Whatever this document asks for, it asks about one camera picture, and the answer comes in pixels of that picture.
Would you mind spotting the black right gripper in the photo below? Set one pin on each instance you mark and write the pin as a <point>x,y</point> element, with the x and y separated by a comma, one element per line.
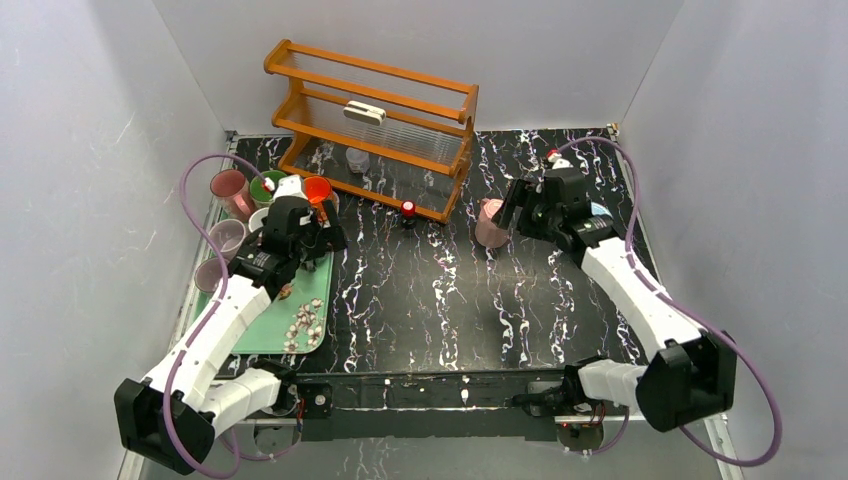
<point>519,205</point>

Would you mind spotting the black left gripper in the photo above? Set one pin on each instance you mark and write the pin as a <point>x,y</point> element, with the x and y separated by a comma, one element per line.
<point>324,225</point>

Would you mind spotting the orange mug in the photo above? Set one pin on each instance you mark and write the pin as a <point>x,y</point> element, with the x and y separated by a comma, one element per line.
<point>317,189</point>

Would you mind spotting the salmon pink mug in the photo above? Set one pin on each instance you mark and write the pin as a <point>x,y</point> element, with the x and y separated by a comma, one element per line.
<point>257,219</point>

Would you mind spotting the light blue mug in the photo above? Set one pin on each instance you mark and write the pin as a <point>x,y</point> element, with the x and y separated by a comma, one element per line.
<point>599,210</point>

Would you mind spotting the pale pink faceted mug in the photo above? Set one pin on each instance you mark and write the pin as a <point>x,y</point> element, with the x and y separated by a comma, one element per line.
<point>487,233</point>

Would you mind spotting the green mug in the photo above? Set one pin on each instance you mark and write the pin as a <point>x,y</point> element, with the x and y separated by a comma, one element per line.
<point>260,194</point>

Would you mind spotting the mauve mug white logo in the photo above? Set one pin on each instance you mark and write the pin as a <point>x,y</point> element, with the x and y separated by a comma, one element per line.
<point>228,235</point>

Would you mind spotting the pink ghost pattern mug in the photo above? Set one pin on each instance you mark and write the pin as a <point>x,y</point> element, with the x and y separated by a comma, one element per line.
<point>231,188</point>

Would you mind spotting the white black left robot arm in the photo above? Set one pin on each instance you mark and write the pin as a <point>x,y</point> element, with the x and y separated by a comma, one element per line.
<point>174,414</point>

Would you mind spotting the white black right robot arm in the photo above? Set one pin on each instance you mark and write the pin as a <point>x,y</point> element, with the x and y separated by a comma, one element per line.
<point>691,373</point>

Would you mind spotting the green floral tray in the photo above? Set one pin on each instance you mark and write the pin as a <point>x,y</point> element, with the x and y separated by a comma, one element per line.
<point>292,324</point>

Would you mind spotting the clear glass cup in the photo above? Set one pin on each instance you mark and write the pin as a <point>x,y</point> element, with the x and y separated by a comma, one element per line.
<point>358,161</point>

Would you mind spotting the red black button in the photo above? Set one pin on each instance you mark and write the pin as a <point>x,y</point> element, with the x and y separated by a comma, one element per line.
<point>408,215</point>

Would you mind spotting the orange wooden rack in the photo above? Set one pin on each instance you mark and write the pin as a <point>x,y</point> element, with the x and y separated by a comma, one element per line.
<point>429,124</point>

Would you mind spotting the white clip on rack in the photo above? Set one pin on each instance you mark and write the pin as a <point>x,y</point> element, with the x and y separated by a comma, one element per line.
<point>364,113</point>

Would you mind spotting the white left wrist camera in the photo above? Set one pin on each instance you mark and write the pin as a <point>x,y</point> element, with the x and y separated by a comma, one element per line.
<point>291,185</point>

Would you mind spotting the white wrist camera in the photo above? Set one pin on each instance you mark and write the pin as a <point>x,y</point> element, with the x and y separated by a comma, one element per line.
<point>291,185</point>
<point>555,160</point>

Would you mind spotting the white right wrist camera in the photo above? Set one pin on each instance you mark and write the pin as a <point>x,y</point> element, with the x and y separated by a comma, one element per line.
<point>555,160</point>

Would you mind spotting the black table front rail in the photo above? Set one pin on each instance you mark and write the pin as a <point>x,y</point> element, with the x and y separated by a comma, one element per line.
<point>463,404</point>

